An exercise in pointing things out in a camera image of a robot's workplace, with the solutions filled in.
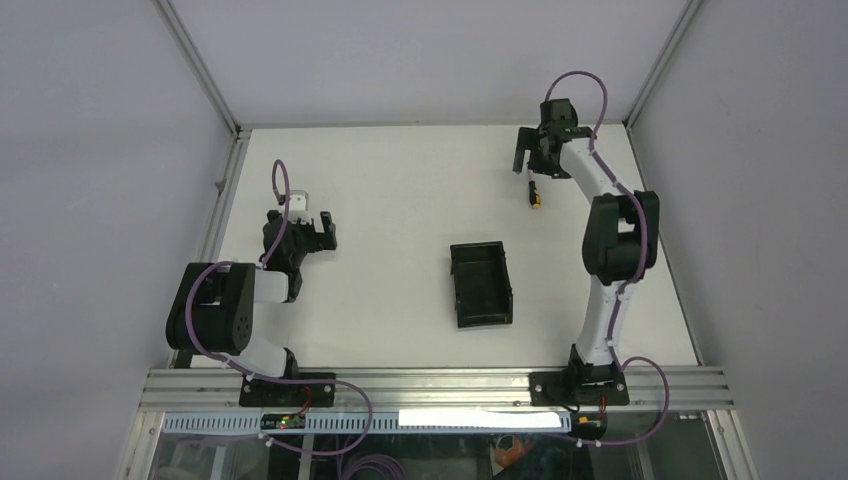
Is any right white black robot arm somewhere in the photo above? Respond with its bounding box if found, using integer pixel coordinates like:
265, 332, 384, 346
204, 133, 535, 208
513, 98, 660, 405

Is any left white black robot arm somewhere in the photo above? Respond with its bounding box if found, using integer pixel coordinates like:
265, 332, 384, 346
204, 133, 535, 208
165, 209, 338, 406

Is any yellow black screwdriver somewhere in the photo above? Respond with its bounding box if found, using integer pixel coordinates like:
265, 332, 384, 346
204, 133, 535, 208
528, 180, 541, 209

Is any black plastic bin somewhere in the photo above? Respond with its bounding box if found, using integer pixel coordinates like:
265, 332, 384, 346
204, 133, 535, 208
450, 241, 513, 329

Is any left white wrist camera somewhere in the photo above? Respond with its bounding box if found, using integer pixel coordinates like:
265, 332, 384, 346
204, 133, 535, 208
278, 190, 313, 224

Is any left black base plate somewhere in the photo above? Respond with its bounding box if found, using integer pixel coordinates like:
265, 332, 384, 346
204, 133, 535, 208
238, 371, 336, 408

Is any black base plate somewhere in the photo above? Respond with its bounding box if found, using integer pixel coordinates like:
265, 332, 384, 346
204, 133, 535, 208
238, 371, 336, 408
528, 371, 630, 408

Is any white slotted cable duct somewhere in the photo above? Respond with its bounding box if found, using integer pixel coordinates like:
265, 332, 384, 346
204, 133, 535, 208
162, 408, 571, 436

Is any aluminium rail frame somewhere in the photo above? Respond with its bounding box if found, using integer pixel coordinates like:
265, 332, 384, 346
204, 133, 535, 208
138, 366, 736, 413

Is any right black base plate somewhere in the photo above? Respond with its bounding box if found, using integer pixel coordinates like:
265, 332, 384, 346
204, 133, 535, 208
528, 371, 630, 408

